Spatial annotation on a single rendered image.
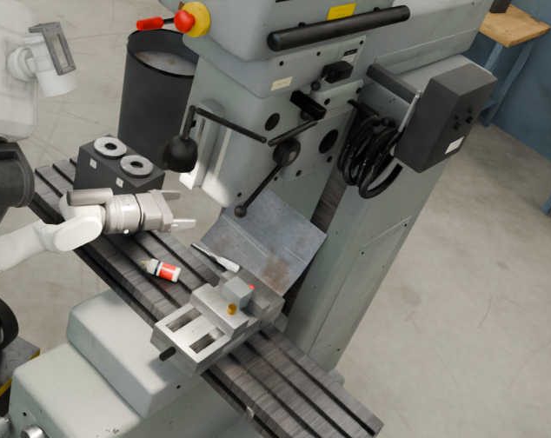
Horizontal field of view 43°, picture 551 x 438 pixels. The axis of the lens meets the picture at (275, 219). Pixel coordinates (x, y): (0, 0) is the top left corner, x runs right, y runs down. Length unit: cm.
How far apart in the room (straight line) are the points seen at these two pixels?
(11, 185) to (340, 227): 98
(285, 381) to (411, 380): 158
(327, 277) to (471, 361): 165
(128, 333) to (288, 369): 43
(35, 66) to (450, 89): 82
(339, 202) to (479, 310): 208
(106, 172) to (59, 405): 62
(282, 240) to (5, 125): 98
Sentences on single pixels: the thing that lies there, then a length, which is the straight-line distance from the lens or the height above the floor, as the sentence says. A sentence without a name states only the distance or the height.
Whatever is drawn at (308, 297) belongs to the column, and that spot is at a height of 85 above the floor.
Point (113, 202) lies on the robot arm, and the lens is 163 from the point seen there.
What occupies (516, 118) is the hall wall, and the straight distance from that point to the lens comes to 588.
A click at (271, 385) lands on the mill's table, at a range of 181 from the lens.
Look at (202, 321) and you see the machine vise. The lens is 179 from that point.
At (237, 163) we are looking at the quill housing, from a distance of 154.
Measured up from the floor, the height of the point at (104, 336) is 85.
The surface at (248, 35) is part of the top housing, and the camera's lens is 126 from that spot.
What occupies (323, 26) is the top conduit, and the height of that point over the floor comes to 180.
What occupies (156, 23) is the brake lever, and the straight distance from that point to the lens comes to 141.
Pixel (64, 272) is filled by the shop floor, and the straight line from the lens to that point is 324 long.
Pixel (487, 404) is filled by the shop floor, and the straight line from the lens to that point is 350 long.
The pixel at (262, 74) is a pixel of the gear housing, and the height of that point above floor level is 169.
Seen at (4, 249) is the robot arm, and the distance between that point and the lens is 161.
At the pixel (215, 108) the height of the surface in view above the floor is 155.
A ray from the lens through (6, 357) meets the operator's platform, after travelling 241.
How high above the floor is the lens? 229
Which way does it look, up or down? 37 degrees down
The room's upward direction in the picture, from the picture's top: 21 degrees clockwise
